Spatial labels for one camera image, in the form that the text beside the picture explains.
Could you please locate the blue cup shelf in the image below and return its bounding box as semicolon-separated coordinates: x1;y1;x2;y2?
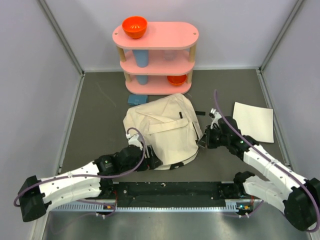
135;75;148;85
132;49;149;68

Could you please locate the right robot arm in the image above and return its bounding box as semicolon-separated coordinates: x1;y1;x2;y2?
197;111;320;232

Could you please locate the clear glass cup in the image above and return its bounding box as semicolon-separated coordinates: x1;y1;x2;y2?
163;50;176;61

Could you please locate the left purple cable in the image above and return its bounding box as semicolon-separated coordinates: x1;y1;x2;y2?
13;127;146;218

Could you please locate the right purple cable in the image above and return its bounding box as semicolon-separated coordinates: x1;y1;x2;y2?
213;89;320;233

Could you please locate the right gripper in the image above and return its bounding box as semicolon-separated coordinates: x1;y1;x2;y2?
197;125;230;149

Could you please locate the cream canvas backpack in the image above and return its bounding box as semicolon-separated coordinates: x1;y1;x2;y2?
123;93;203;170

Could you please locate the orange bowl on shelf top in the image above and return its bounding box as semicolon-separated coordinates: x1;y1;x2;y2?
122;16;148;39

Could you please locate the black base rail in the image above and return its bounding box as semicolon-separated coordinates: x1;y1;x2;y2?
113;181;239;200

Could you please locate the pink three-tier shelf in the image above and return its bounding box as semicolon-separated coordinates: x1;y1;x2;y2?
112;21;199;95

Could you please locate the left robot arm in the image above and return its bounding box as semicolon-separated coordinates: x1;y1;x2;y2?
15;145;163;222

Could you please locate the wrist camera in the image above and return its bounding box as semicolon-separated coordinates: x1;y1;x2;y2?
126;133;144;151
209;108;222;129

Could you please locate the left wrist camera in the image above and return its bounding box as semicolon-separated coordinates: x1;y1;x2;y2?
126;133;144;151

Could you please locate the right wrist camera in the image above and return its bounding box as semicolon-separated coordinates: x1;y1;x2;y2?
209;108;222;129

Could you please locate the purple cable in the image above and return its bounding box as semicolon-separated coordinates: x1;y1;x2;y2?
213;89;320;233
13;127;146;218

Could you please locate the blue cup middle shelf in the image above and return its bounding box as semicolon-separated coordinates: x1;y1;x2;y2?
132;49;149;68

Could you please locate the grey cable duct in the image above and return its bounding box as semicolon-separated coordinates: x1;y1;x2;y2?
52;201;254;213

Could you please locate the white square board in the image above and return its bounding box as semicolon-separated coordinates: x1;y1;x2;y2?
232;102;274;144

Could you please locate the blue cup bottom shelf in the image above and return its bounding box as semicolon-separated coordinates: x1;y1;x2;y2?
135;75;148;85

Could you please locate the small teal notebook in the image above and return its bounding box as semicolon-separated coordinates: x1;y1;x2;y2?
127;94;148;106

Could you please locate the orange bowl bottom shelf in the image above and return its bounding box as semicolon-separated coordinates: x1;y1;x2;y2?
166;74;187;87

